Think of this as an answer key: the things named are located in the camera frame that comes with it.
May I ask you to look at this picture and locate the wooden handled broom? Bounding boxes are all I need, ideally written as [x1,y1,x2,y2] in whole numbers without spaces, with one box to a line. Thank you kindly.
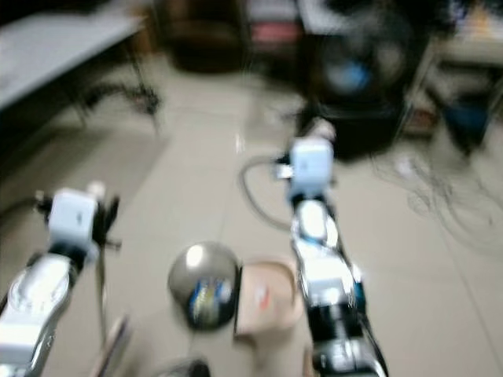
[86,182,136,377]

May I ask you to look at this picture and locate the beige long handled dustpan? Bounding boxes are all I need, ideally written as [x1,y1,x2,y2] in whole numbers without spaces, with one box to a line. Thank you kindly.
[234,118,337,342]

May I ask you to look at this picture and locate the black floor fan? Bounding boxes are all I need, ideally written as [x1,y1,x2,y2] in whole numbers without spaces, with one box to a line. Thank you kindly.
[295,8,433,162]

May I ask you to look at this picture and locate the silver domed bin lid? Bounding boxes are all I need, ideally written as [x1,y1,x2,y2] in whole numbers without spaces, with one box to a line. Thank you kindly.
[167,241,240,331]

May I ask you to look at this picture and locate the brown chair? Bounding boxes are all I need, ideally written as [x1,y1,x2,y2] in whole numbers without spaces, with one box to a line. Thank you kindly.
[157,0,248,75]

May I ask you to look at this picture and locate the black robot foot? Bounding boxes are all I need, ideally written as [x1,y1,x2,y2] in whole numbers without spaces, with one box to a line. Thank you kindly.
[149,357,211,377]

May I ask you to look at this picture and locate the white folding table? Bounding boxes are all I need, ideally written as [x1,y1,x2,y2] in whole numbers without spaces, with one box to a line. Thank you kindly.
[0,14,162,126]

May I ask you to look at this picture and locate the blue box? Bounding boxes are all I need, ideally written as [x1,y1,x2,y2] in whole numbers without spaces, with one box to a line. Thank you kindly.
[440,94,494,154]

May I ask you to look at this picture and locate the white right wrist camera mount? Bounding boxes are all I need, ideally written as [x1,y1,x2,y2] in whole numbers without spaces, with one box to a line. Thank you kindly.
[289,137,335,203]

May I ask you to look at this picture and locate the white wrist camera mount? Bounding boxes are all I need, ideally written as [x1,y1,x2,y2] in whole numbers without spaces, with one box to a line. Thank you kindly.
[49,188,101,256]
[289,137,335,203]

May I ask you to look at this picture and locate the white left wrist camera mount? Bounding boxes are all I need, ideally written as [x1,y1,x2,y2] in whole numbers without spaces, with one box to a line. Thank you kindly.
[49,188,101,256]

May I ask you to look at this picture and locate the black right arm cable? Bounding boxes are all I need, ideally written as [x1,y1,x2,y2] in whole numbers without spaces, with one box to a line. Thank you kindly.
[240,156,293,232]

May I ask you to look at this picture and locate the loose floor cables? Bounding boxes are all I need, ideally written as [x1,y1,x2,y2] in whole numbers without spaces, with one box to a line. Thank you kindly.
[373,149,503,252]

